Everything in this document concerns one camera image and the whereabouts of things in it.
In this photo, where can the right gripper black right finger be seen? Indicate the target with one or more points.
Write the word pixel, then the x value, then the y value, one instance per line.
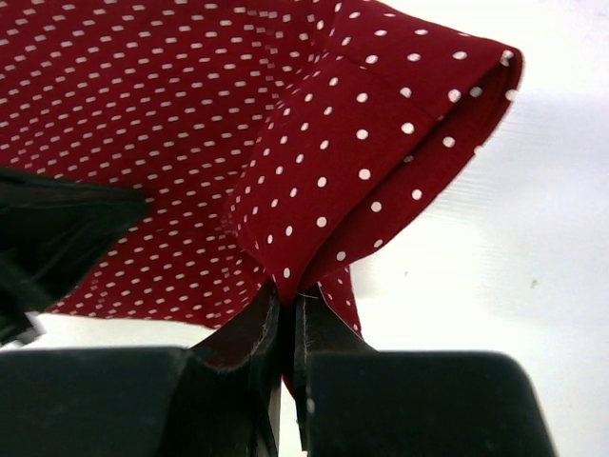
pixel 353 400

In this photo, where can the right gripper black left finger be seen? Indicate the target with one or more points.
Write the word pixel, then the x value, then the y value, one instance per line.
pixel 218 398

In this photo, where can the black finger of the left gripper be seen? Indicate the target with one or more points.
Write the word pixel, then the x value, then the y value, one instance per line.
pixel 53 233

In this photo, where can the red polka dot skirt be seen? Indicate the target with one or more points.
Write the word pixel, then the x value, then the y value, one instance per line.
pixel 275 140

